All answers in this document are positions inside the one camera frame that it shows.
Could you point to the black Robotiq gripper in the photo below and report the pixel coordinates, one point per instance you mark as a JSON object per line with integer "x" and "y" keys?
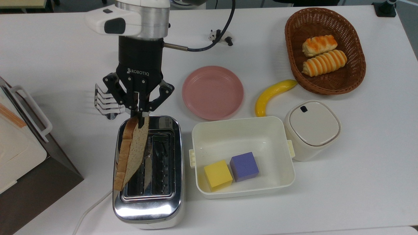
{"x": 140, "y": 65}

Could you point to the brown bread slice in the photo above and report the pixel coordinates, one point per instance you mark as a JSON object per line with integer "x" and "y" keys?
{"x": 134, "y": 150}

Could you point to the cream chrome toaster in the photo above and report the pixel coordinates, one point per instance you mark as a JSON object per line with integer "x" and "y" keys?
{"x": 147, "y": 212}

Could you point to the short striped bread roll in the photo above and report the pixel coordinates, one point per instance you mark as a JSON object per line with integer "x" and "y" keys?
{"x": 319, "y": 45}

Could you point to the long striped bread roll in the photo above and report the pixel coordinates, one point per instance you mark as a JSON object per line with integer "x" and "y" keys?
{"x": 325, "y": 63}

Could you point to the metal toast rack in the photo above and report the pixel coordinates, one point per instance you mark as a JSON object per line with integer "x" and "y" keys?
{"x": 104, "y": 103}

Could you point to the pink plastic plate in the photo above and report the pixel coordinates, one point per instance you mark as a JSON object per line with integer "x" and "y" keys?
{"x": 212, "y": 93}

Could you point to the small panda figure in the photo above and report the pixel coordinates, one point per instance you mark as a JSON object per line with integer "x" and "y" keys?
{"x": 215, "y": 35}

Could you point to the yellow foam cube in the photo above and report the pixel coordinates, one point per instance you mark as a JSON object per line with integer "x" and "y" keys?
{"x": 217, "y": 174}

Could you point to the white plastic storage box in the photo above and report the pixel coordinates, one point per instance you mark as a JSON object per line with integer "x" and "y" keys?
{"x": 245, "y": 137}

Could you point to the purple foam cube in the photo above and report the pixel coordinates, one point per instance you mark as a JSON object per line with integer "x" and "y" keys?
{"x": 244, "y": 166}

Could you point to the yellow toy banana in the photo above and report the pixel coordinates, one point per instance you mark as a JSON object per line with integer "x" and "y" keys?
{"x": 271, "y": 93}

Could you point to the white appliance on brown base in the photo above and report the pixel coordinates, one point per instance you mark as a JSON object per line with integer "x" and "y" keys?
{"x": 49, "y": 189}

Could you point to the cream toy cabinet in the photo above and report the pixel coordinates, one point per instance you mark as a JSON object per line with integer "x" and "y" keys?
{"x": 16, "y": 150}

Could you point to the small white lidded bin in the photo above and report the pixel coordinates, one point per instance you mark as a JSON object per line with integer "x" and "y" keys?
{"x": 313, "y": 127}

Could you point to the brown wicker basket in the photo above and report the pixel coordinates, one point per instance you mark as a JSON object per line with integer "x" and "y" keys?
{"x": 356, "y": 67}

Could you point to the black desk clamp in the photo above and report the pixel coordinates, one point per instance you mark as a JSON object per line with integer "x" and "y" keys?
{"x": 384, "y": 9}

